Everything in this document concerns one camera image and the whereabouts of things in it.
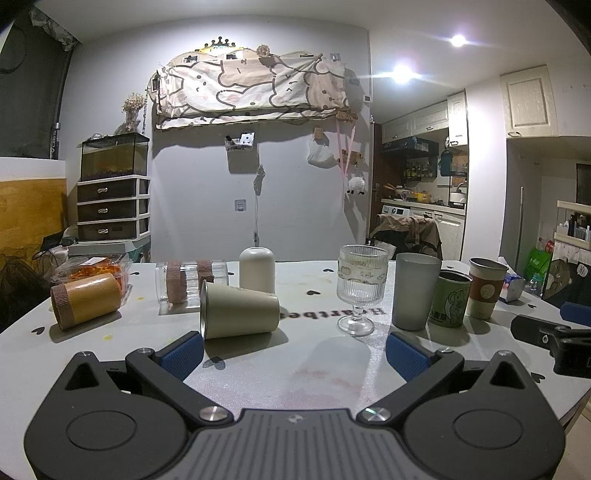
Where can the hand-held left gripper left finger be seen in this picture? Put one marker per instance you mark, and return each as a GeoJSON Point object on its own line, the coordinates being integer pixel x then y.
{"type": "Point", "coordinates": [181, 354]}

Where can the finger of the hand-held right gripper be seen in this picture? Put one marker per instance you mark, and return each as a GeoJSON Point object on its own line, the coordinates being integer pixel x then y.
{"type": "Point", "coordinates": [577, 314]}
{"type": "Point", "coordinates": [531, 330]}

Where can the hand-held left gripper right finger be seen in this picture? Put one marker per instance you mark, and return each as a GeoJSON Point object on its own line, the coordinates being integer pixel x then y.
{"type": "Point", "coordinates": [406, 357]}

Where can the beige paper cup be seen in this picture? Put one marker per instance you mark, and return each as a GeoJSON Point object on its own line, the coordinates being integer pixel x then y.
{"type": "Point", "coordinates": [240, 313]}

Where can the brown sleeved paper cup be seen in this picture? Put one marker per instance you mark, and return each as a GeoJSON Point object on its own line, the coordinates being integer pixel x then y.
{"type": "Point", "coordinates": [485, 290]}

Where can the grey plastic cup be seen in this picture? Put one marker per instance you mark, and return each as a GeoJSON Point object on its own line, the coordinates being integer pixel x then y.
{"type": "Point", "coordinates": [413, 290]}

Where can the green printed cup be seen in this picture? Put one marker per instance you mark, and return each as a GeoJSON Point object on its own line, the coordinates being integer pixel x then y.
{"type": "Point", "coordinates": [450, 300]}

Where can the yellow cup with corrugated sleeve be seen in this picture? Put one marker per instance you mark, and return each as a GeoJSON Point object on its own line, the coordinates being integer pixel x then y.
{"type": "Point", "coordinates": [87, 297]}

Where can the white rounded cup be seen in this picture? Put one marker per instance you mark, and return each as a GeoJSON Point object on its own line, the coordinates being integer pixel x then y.
{"type": "Point", "coordinates": [257, 270]}

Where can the tissue pack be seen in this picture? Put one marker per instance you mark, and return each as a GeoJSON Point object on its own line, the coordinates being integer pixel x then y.
{"type": "Point", "coordinates": [512, 287]}

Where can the green shopping bag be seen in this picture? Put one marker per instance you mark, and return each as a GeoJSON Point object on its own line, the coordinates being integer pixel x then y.
{"type": "Point", "coordinates": [538, 263]}

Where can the clear glass with brown sleeve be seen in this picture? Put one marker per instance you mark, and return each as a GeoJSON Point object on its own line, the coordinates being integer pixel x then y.
{"type": "Point", "coordinates": [187, 281]}

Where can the ribbed stemmed glass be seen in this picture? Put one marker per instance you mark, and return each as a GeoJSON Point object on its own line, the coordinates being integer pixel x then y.
{"type": "Point", "coordinates": [360, 277]}

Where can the chair with brown jacket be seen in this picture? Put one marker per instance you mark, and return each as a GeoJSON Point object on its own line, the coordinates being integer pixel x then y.
{"type": "Point", "coordinates": [408, 235]}

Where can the clear plastic food container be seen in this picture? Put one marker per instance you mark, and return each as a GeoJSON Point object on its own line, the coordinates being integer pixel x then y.
{"type": "Point", "coordinates": [92, 267]}

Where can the white washing machine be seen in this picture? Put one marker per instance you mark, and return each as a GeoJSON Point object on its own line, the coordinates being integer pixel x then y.
{"type": "Point", "coordinates": [397, 215]}

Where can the dark drawer unit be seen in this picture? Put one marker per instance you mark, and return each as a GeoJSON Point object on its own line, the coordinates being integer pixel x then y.
{"type": "Point", "coordinates": [111, 207]}

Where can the white plush toy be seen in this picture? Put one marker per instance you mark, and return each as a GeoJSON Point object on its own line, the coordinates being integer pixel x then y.
{"type": "Point", "coordinates": [356, 185]}

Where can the wooden board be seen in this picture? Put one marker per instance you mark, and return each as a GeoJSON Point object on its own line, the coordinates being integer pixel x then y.
{"type": "Point", "coordinates": [32, 212]}

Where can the glass fish tank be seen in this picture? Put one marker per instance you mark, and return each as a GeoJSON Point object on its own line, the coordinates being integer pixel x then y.
{"type": "Point", "coordinates": [113, 159]}

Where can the white hanging bag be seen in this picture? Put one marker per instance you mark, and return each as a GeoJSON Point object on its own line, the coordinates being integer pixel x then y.
{"type": "Point", "coordinates": [321, 154]}

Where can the dried flower bunch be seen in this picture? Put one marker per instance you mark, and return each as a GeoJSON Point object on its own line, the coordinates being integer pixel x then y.
{"type": "Point", "coordinates": [133, 106]}

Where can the printed blanket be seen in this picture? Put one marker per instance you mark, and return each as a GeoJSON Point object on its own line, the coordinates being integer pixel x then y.
{"type": "Point", "coordinates": [249, 85]}

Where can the gold crown decoration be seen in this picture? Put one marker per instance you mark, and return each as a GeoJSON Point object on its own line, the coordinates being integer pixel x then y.
{"type": "Point", "coordinates": [217, 45]}

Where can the cream wall cabinet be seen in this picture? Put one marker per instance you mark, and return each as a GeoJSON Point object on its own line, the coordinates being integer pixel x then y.
{"type": "Point", "coordinates": [528, 99]}

